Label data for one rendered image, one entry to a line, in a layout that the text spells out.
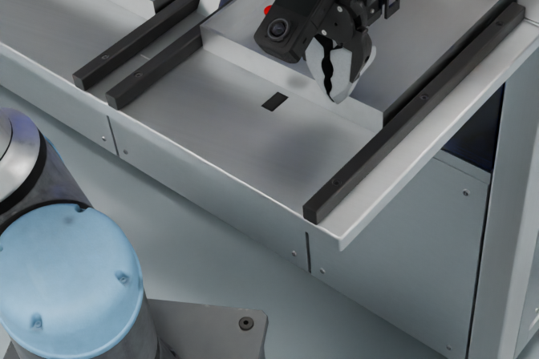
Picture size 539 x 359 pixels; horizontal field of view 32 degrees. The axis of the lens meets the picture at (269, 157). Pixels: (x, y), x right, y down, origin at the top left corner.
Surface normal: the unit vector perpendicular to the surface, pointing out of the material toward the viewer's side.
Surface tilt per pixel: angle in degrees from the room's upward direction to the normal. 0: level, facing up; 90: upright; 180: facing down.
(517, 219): 90
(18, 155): 39
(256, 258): 0
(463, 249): 90
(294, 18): 30
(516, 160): 90
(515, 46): 0
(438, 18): 0
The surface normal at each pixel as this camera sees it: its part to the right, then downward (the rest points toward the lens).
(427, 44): -0.07, -0.70
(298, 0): -0.40, -0.32
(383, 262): -0.64, 0.58
